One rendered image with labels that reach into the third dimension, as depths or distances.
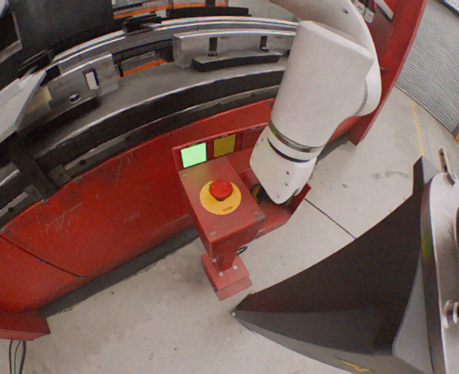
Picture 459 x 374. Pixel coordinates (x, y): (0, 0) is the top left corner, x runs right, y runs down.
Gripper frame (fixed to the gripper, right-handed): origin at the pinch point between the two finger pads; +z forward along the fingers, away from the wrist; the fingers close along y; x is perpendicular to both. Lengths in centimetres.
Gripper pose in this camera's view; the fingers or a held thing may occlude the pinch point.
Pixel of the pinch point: (265, 193)
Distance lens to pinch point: 40.1
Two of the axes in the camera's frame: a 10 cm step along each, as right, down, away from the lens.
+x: 8.9, -3.3, 3.1
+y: 4.5, 7.9, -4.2
